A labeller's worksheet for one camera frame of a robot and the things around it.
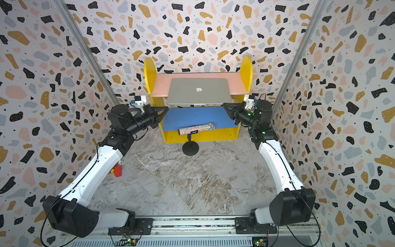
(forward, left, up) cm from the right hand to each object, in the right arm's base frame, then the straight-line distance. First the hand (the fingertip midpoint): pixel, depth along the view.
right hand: (222, 105), depth 68 cm
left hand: (-4, +23, +1) cm, 23 cm away
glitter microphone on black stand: (+5, +19, -41) cm, 45 cm away
